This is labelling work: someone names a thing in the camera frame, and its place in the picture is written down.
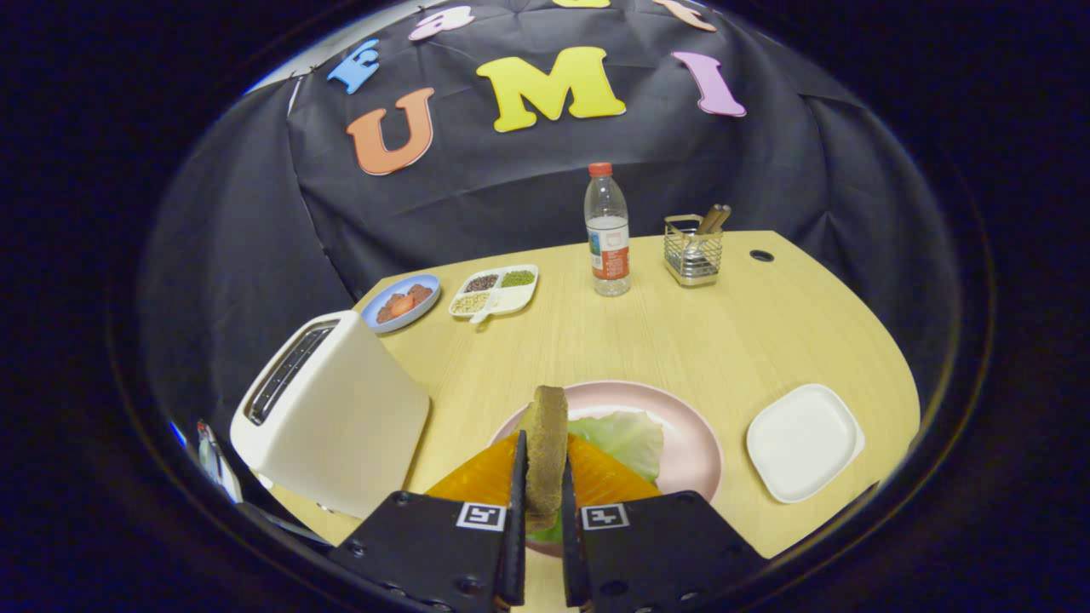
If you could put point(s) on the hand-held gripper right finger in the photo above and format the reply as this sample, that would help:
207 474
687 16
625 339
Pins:
664 553

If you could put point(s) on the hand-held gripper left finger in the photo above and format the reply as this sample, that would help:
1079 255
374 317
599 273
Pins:
434 553

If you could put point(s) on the green lettuce leaf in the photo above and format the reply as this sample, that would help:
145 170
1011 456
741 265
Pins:
626 438

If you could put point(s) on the brown toasted bread slice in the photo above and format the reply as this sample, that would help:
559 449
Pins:
545 451

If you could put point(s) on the pink round plate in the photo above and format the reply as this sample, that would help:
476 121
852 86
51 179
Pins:
690 451

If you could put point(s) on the white toaster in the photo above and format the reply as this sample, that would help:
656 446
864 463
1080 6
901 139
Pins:
349 426

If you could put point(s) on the white square plate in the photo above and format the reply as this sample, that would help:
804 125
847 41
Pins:
805 443

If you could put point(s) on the blue plate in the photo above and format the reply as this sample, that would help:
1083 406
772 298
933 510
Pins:
421 311

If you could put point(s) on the red tomato slices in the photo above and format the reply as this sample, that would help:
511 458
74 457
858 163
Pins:
402 303

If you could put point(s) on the white divided tray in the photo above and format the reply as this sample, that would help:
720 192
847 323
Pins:
507 300

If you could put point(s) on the clear bottle with red cap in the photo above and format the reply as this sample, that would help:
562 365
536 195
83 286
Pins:
607 247

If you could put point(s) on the black table grommet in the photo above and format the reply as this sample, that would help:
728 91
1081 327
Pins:
762 255

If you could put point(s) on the wooden chopsticks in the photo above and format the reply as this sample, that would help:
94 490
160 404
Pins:
714 219

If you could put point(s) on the black backdrop cloth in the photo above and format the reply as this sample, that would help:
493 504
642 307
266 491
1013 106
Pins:
511 196

